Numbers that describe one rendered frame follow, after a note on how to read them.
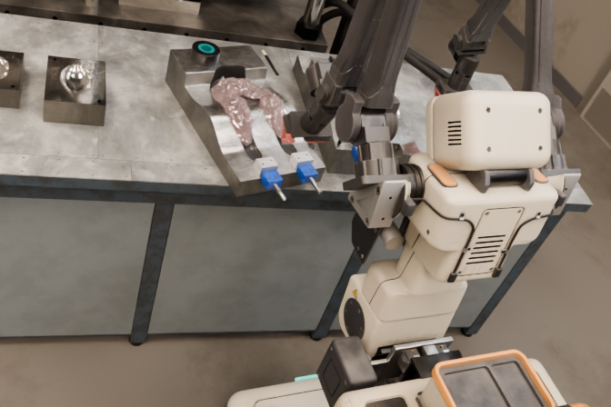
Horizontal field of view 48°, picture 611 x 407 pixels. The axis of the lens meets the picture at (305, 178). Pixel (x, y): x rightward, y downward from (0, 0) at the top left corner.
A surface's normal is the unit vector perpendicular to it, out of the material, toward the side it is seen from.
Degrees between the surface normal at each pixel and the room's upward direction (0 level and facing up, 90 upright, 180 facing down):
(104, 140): 0
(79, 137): 0
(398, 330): 82
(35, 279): 90
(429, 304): 82
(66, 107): 90
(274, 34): 0
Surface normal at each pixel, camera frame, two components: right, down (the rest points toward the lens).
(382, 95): 0.37, 0.56
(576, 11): -0.91, 0.03
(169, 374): 0.27, -0.73
